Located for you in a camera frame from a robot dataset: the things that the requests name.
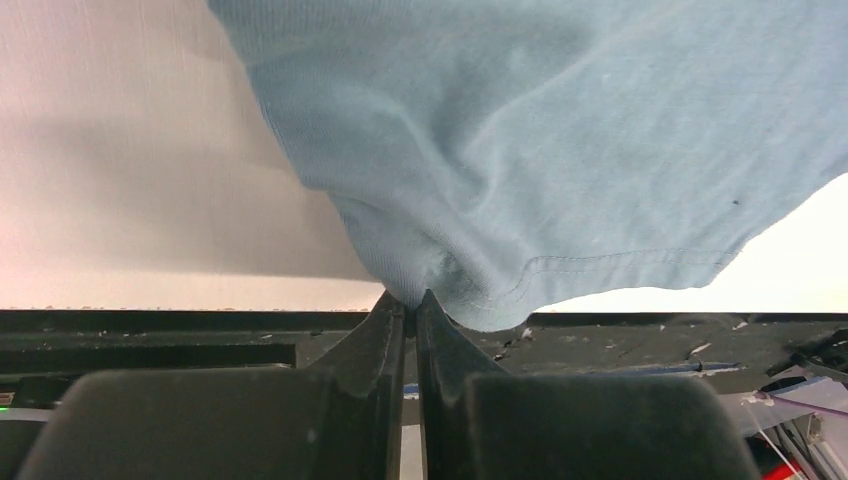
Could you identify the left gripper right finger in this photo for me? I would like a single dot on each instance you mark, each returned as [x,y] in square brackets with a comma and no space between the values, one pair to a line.
[479,421]

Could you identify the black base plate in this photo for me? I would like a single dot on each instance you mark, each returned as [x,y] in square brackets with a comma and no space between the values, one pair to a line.
[59,345]

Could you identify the blue-grey t shirt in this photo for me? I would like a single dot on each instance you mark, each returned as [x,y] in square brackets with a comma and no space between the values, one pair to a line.
[509,155]

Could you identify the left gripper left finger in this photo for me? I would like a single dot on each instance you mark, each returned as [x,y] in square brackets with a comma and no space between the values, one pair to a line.
[338,418]

